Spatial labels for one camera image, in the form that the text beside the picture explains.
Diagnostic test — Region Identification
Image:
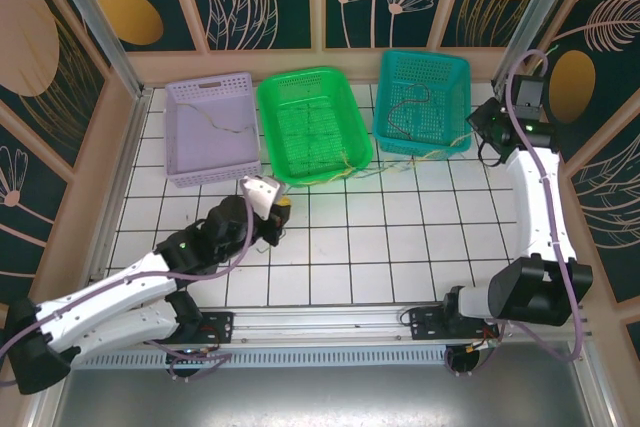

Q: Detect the perforated grey cable duct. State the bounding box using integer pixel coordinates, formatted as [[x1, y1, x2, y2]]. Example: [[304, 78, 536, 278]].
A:
[[74, 349, 449, 369]]

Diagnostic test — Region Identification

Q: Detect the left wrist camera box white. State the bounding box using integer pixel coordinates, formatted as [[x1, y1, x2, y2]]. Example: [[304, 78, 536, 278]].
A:
[[238, 175, 285, 222]]

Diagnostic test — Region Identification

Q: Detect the green plastic basket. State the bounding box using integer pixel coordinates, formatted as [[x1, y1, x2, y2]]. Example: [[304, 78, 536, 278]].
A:
[[256, 65, 374, 189]]

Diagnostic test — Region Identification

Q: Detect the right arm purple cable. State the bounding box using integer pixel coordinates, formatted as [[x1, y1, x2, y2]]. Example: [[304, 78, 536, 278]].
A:
[[443, 49, 586, 377]]

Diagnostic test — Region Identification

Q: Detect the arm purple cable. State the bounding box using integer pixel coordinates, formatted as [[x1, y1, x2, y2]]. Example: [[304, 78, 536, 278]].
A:
[[443, 49, 586, 377], [0, 186, 234, 387]]

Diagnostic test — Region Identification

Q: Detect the teal plastic basket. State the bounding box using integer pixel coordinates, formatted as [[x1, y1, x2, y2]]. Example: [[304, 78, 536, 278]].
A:
[[372, 49, 474, 156]]

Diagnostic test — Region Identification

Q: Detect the brushed metal sheet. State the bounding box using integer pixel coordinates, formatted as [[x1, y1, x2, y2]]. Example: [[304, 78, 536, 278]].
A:
[[29, 341, 619, 427]]

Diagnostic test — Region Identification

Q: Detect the aluminium side rail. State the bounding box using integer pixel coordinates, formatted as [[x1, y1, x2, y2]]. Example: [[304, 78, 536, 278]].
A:
[[77, 88, 154, 309]]

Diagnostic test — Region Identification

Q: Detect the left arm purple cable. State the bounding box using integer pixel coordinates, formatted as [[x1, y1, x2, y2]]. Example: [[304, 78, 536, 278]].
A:
[[0, 186, 234, 387]]

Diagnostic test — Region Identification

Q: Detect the lilac plastic basket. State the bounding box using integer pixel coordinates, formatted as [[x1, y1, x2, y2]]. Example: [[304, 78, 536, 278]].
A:
[[164, 70, 264, 189]]

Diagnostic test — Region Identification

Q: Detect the thin red wire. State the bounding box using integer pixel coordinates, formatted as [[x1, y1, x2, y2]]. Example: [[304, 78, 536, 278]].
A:
[[388, 84, 434, 142]]

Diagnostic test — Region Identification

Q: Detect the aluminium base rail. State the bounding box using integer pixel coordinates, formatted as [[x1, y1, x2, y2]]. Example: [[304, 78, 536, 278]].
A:
[[47, 300, 596, 348]]

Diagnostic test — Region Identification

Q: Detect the aluminium frame post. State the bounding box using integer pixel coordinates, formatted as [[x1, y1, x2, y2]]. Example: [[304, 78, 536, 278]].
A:
[[39, 0, 154, 101], [492, 0, 587, 93]]

